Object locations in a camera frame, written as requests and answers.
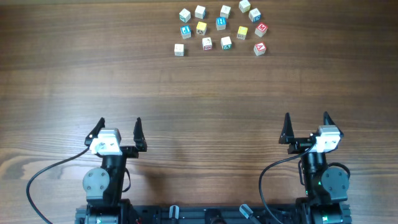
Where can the white block red side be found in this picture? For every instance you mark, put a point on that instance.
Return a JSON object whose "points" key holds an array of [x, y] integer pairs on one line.
{"points": [[207, 43]]}

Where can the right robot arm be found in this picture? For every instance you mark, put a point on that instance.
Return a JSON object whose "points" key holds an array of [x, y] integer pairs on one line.
{"points": [[326, 184]]}

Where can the blue letter P block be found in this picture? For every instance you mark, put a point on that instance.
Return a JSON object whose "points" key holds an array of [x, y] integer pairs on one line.
{"points": [[185, 32]]}

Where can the red letter A block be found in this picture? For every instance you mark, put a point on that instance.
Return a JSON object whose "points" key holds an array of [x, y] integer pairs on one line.
{"points": [[260, 48]]}

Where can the plain white block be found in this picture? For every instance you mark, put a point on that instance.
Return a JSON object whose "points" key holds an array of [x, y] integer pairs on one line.
{"points": [[179, 50]]}

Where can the white block yellow side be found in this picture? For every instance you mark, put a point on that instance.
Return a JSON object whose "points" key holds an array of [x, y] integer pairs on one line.
{"points": [[244, 6]]}

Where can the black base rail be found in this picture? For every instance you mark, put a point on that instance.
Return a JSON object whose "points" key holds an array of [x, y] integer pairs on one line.
{"points": [[282, 213]]}

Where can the green-sided white block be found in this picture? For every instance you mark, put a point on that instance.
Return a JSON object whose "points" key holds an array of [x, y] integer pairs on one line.
{"points": [[184, 15]]}

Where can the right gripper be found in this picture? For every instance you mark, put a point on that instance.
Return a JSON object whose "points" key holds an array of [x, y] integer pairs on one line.
{"points": [[287, 137]]}

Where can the white block blue side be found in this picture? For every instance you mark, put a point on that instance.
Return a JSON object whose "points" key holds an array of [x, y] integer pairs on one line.
{"points": [[200, 12]]}

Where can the white block green side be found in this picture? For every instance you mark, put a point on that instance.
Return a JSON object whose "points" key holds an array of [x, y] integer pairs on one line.
{"points": [[226, 43]]}

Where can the white block top centre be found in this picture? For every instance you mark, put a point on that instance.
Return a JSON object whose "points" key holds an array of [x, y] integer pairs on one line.
{"points": [[225, 11]]}

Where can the red letter M block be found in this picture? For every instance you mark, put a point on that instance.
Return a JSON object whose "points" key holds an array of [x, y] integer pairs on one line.
{"points": [[261, 29]]}

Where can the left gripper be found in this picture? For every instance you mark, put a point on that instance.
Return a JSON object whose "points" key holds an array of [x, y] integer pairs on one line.
{"points": [[130, 153]]}

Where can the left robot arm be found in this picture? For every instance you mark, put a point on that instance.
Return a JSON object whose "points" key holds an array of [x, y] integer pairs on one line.
{"points": [[104, 185]]}

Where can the blue letter H block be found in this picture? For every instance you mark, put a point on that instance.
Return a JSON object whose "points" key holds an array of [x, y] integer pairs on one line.
{"points": [[220, 23]]}

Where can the white block blue letter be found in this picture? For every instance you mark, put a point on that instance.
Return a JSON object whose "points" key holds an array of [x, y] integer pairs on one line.
{"points": [[254, 15]]}

